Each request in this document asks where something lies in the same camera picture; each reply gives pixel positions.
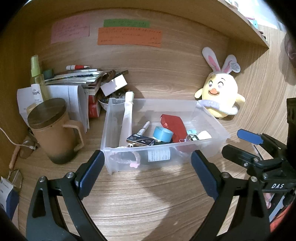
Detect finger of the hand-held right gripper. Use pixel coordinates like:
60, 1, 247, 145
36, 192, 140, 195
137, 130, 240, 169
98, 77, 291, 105
237, 129, 287, 159
221, 144, 266, 179

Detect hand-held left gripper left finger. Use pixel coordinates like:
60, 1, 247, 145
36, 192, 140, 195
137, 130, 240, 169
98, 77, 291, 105
25, 150, 108, 241

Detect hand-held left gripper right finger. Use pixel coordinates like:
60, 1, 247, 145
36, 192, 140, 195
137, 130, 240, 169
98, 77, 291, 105
190, 149, 271, 241

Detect pink white rope keychain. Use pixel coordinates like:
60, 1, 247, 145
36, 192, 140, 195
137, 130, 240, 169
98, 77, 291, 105
109, 148, 141, 168

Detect green glass dropper bottle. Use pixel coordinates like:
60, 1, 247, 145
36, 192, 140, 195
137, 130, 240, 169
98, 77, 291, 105
140, 148, 179, 165

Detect red foil packet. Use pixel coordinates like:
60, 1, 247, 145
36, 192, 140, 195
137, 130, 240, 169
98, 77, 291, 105
160, 113, 188, 143

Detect blue tape roll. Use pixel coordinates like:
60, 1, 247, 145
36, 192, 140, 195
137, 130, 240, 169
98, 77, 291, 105
153, 126, 173, 142

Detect black rectangular case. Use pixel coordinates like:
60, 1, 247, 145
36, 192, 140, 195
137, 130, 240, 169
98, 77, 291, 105
126, 134, 156, 146

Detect white-capped cream tube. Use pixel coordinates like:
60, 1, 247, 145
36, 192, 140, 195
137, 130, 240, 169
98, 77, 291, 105
119, 91, 134, 147

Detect silver pen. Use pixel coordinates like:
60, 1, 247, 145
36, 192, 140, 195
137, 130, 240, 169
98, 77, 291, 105
136, 121, 151, 137

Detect clear plastic storage box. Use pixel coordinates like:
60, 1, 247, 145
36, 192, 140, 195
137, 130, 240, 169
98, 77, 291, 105
100, 97, 230, 173

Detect orange garment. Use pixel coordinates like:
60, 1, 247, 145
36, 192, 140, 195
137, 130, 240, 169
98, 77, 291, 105
269, 204, 296, 232

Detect yellow chick plush toy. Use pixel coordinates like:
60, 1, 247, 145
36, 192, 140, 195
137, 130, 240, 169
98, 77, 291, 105
194, 47, 246, 119

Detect brown mug with lid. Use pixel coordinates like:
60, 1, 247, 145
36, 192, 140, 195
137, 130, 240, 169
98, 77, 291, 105
27, 98, 85, 165

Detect red boxes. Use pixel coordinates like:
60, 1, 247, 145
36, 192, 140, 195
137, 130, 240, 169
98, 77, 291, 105
88, 94, 100, 117

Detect white bowl of trinkets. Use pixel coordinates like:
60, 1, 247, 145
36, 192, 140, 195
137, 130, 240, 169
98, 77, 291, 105
97, 93, 125, 112

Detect folded white paper sheets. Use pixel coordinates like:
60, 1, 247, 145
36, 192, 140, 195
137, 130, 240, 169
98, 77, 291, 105
17, 85, 89, 133

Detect white and blue packet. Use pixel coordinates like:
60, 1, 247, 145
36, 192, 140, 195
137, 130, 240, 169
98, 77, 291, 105
0, 176, 19, 219

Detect small white cardboard box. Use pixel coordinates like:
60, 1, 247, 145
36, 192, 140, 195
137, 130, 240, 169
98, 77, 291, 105
100, 74, 127, 96

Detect stack of books and papers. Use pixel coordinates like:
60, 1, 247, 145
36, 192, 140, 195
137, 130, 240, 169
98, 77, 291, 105
45, 68, 105, 95

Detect yellow-green spray bottle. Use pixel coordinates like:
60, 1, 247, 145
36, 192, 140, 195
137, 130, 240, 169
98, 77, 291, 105
31, 55, 50, 105

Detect orange paper note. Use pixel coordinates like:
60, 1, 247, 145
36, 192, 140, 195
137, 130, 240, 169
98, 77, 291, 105
97, 27, 162, 48

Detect pink paper note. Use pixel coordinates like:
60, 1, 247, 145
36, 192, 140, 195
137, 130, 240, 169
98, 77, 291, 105
51, 13, 90, 44

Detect green paper note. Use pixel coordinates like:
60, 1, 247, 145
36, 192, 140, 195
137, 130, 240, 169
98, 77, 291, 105
103, 19, 149, 28

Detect white charging cable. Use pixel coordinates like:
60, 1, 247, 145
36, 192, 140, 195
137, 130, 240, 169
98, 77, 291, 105
0, 127, 35, 150

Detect wooden handled tool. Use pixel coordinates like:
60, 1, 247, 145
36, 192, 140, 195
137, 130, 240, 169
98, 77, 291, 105
9, 146, 20, 171

